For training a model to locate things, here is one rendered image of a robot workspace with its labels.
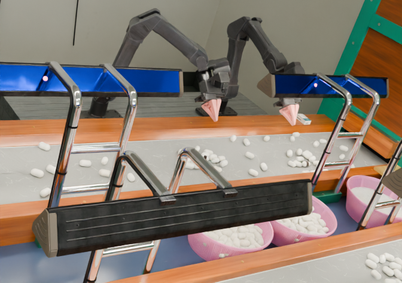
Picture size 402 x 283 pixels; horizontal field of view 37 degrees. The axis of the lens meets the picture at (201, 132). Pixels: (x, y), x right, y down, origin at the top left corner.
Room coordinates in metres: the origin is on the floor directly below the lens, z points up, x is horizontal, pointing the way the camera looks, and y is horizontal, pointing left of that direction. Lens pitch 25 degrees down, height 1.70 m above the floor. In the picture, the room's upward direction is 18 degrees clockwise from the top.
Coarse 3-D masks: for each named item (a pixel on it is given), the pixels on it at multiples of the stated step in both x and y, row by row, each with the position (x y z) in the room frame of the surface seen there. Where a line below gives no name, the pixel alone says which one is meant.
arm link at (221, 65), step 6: (198, 60) 2.08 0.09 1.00; (204, 60) 2.09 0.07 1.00; (210, 60) 2.16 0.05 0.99; (216, 60) 2.15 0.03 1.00; (222, 60) 2.14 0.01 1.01; (198, 66) 2.09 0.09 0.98; (204, 66) 2.09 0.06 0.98; (210, 66) 2.11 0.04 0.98; (216, 66) 2.12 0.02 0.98; (222, 66) 2.13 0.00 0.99; (228, 66) 2.13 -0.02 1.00; (216, 72) 2.12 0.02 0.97; (228, 72) 2.13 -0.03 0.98
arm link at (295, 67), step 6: (270, 60) 2.28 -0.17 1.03; (270, 66) 2.27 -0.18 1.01; (282, 66) 2.25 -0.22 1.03; (288, 66) 2.24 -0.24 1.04; (294, 66) 2.22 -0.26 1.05; (300, 66) 2.24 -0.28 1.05; (276, 72) 2.27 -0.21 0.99; (288, 72) 2.22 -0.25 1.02; (294, 72) 2.20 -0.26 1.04; (300, 72) 2.22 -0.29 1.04
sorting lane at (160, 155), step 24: (96, 144) 1.72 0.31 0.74; (144, 144) 1.82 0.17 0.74; (168, 144) 1.88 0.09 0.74; (192, 144) 1.94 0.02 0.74; (216, 144) 2.00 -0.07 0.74; (240, 144) 2.07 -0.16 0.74; (264, 144) 2.14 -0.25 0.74; (288, 144) 2.22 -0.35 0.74; (312, 144) 2.29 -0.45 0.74; (336, 144) 2.38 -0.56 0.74; (0, 168) 1.41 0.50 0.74; (24, 168) 1.45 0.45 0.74; (72, 168) 1.53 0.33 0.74; (96, 168) 1.58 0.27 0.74; (168, 168) 1.72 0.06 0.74; (240, 168) 1.88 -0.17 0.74; (288, 168) 2.00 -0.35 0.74; (312, 168) 2.07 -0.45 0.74; (336, 168) 2.14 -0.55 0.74; (0, 192) 1.31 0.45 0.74; (24, 192) 1.34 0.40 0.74; (96, 192) 1.45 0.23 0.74
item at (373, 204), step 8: (400, 144) 1.70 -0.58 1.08; (400, 152) 1.70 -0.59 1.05; (392, 160) 1.71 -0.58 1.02; (392, 168) 1.70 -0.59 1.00; (384, 176) 1.70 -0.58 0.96; (376, 192) 1.70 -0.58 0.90; (376, 200) 1.70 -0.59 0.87; (392, 200) 1.79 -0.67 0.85; (400, 200) 1.80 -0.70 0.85; (368, 208) 1.71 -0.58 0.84; (376, 208) 1.72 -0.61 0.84; (392, 208) 1.81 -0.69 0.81; (368, 216) 1.70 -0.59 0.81; (392, 216) 1.80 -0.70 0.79; (360, 224) 1.70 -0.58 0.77; (384, 224) 1.81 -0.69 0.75
